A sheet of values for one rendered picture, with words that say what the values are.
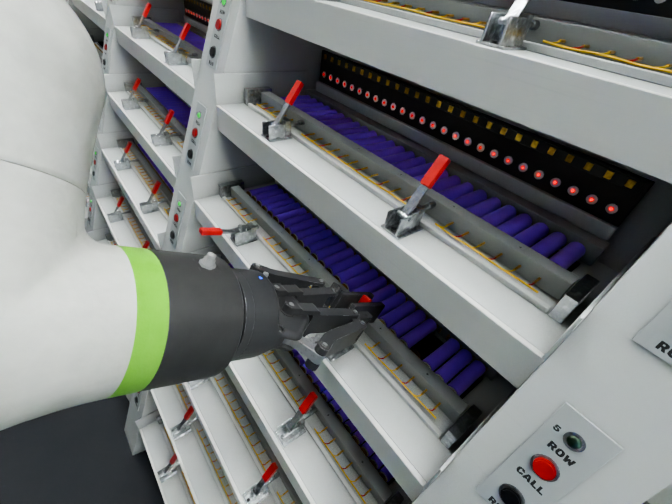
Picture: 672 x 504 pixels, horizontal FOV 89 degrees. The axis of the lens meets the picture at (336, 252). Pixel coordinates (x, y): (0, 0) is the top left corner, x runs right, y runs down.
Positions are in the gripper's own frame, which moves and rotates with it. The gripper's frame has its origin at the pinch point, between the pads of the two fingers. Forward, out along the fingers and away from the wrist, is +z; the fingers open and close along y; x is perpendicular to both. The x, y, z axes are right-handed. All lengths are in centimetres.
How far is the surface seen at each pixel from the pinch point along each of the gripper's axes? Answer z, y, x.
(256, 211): 3.8, -30.2, -2.4
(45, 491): -6, -43, -99
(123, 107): -1, -97, -7
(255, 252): 1.2, -22.5, -6.7
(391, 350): 4.6, 5.1, -3.0
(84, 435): 5, -55, -97
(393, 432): -0.1, 12.3, -7.6
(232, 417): 9.7, -14.8, -41.9
